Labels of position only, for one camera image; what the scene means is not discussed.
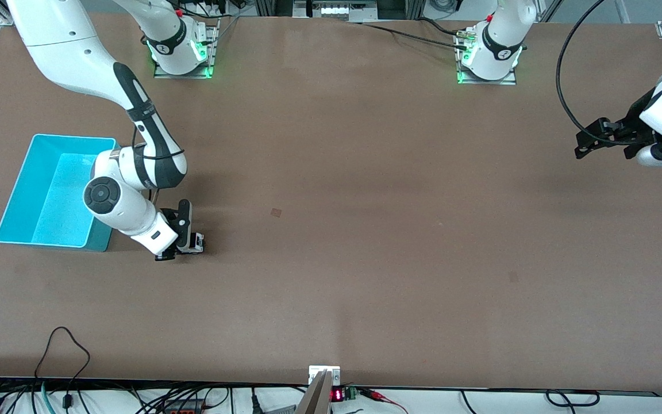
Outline white jeep toy black roof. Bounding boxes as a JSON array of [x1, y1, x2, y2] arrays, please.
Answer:
[[182, 231, 206, 254]]

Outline cyan plastic bin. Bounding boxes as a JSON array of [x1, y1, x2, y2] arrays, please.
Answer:
[[0, 133, 119, 252]]

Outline metal equipment rack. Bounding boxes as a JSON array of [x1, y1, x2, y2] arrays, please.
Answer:
[[253, 0, 426, 24]]

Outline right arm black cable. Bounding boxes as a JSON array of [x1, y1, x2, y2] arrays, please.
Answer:
[[132, 124, 185, 160]]

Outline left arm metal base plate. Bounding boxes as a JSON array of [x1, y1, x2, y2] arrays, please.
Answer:
[[456, 28, 518, 86]]

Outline thin black looped cable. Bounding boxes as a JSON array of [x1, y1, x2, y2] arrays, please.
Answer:
[[33, 327, 91, 403]]

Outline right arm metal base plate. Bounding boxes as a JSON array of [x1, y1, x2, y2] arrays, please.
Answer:
[[153, 16, 221, 79]]

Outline black cable across table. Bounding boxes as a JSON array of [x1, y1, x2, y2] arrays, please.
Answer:
[[360, 17, 471, 51]]

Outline grey camera mount bar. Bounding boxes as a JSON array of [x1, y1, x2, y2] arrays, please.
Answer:
[[295, 366, 341, 414]]

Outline black coiled cable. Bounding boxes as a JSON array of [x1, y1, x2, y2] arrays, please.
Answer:
[[545, 389, 601, 408]]

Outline red clip lead wires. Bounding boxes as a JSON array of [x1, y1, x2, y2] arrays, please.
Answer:
[[360, 388, 409, 414]]

